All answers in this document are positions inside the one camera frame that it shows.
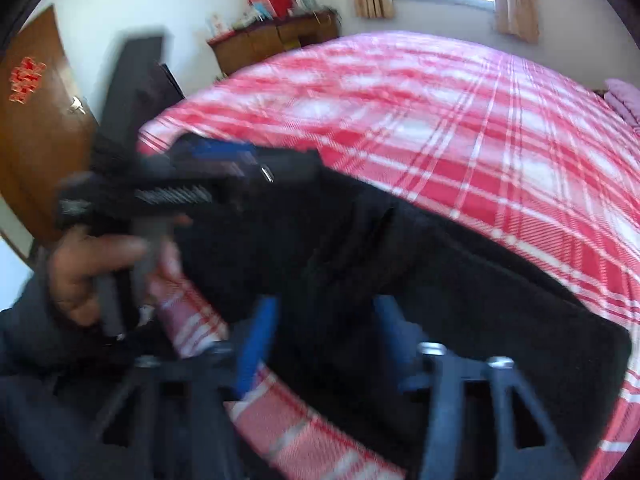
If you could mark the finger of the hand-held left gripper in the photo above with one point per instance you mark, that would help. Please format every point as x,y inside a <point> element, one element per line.
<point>225,152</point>

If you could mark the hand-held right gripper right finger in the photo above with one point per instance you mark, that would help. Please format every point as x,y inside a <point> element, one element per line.
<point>397,335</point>

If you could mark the red gift bag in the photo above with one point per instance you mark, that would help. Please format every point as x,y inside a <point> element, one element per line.
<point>270,2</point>

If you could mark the black television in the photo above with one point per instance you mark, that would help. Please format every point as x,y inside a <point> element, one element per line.
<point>135,75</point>

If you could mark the black pants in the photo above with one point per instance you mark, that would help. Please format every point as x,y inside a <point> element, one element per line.
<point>450,310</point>

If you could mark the red paper door decoration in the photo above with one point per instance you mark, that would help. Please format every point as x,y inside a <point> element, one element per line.
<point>26,80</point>

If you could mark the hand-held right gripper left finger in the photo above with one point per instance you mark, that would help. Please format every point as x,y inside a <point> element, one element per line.
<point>257,345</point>

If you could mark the wooden desk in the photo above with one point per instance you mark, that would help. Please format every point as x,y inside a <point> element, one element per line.
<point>260,44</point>

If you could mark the pink folded blanket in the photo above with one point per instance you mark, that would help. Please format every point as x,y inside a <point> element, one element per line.
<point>625,102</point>

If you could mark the white printed bag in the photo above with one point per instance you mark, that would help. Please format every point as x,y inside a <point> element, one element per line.
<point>217,25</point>

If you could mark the person's left forearm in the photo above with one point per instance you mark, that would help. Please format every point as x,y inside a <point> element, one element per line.
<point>30,330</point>

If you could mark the wooden door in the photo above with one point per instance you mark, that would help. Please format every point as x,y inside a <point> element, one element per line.
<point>40,160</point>

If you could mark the person's left hand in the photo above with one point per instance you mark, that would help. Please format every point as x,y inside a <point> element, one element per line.
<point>82,270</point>

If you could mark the bed with red plaid sheet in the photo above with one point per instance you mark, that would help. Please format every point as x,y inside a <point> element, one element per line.
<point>400,110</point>

